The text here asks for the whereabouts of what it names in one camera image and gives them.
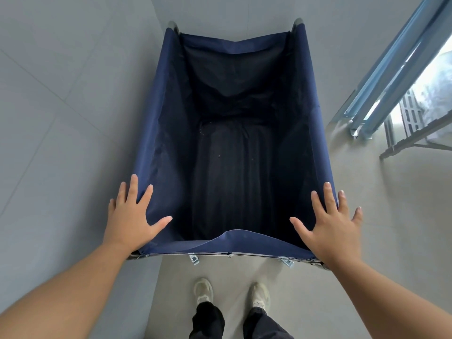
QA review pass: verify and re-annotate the person's right black trouser leg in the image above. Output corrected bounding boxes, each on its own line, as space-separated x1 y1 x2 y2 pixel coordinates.
242 307 294 339

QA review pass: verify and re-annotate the grey metal outdoor rack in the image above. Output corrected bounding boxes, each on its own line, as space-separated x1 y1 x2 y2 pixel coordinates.
379 88 452 160

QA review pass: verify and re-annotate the navy blue fabric laundry cart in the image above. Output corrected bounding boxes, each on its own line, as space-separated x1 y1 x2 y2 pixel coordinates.
128 18 329 270

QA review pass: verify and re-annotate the person's right forearm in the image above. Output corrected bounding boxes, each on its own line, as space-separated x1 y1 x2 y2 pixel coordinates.
324 258 452 339

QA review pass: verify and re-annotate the person's right white sneaker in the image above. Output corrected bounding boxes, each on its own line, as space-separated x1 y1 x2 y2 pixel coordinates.
249 282 271 313

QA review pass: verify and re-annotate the person's white sneaker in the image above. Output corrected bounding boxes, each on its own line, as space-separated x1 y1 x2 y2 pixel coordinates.
193 278 214 307
249 282 271 313

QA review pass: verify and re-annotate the light blue metal window frame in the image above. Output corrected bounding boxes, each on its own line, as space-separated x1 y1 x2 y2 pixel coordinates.
329 0 452 140

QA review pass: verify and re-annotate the person's left forearm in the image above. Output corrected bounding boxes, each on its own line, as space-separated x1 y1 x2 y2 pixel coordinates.
0 241 141 339

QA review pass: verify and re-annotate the person's left hand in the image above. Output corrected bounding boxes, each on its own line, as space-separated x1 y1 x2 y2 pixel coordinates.
102 174 173 254

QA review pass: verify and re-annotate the person's left white sneaker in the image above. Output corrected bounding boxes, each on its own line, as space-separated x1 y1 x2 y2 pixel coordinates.
193 278 214 307

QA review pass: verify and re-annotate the person's left black trouser leg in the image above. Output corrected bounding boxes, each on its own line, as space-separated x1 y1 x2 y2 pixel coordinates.
189 301 226 339

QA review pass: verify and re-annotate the person's right hand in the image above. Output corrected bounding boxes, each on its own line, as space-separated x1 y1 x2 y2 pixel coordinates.
290 182 363 269

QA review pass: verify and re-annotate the person's black trouser leg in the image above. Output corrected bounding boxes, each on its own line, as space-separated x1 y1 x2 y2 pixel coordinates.
189 301 226 339
242 307 294 339

